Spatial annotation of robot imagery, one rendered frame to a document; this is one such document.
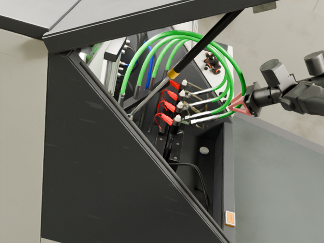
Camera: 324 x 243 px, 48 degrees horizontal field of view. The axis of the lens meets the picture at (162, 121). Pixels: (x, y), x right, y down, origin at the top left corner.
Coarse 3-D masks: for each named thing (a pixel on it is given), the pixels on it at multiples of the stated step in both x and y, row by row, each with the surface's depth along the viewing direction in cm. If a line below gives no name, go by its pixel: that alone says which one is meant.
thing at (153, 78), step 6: (174, 42) 122; (168, 48) 124; (162, 54) 126; (156, 66) 129; (156, 72) 130; (150, 78) 132; (150, 84) 133; (228, 84) 129; (150, 90) 135; (228, 90) 130; (222, 96) 132; (198, 102) 135; (204, 102) 134; (210, 102) 134
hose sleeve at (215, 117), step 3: (207, 117) 119; (210, 117) 119; (213, 117) 118; (216, 117) 118; (198, 120) 120; (201, 120) 120; (204, 120) 119; (207, 120) 119; (210, 120) 119; (213, 120) 119; (216, 120) 119; (198, 123) 120; (201, 123) 120
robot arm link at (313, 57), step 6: (312, 54) 114; (318, 54) 111; (306, 60) 113; (312, 60) 112; (318, 60) 111; (306, 66) 115; (312, 66) 112; (318, 66) 112; (312, 72) 113; (318, 72) 112
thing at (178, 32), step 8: (168, 32) 104; (176, 32) 103; (184, 32) 103; (192, 32) 103; (152, 40) 106; (144, 48) 108; (216, 48) 104; (136, 56) 109; (232, 64) 106; (128, 72) 113; (240, 72) 108; (240, 80) 109; (120, 96) 119; (240, 104) 114; (232, 112) 116
